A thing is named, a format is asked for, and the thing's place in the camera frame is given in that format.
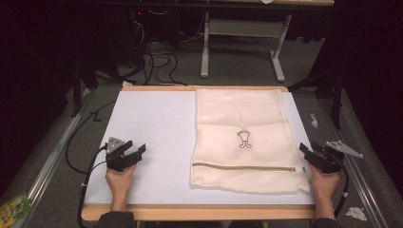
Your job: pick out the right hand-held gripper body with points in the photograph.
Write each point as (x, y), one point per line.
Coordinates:
(326, 161)

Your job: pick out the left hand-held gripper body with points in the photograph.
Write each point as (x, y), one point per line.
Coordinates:
(115, 160)

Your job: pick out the cream mesh laundry bag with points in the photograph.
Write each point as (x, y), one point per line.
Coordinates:
(244, 110)

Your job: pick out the person's right hand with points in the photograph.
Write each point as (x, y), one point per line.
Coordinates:
(324, 185)

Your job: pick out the person's left hand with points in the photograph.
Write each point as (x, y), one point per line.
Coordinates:
(118, 185)

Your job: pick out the small white scrap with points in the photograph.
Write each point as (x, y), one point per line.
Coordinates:
(314, 121)

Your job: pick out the white table mat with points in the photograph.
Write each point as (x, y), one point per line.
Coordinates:
(152, 120)

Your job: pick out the black metal stand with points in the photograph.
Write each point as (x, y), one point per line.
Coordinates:
(337, 101)
(76, 91)

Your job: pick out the crumpled white tissue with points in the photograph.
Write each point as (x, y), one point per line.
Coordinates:
(356, 213)

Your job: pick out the wooden table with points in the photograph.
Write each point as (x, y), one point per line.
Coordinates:
(202, 212)

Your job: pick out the green printed packet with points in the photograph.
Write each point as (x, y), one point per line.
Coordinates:
(14, 209)

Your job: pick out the metal floor rail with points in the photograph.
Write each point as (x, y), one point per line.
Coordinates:
(355, 177)
(50, 161)

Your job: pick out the white desk frame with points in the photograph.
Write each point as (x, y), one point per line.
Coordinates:
(244, 28)

